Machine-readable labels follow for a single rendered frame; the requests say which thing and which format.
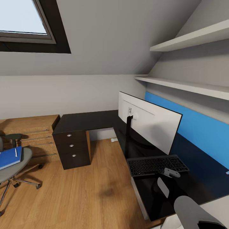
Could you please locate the swivel chair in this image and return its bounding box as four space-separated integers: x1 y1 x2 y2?
0 134 43 216

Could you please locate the keyboard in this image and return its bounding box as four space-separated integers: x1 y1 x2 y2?
127 155 189 177

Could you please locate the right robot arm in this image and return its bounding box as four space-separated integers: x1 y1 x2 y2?
155 168 228 229

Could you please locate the folder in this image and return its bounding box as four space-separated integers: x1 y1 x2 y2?
0 146 22 170

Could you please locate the monitor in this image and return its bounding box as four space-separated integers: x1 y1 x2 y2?
118 91 183 155

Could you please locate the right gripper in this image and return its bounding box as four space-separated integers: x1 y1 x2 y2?
155 173 176 183

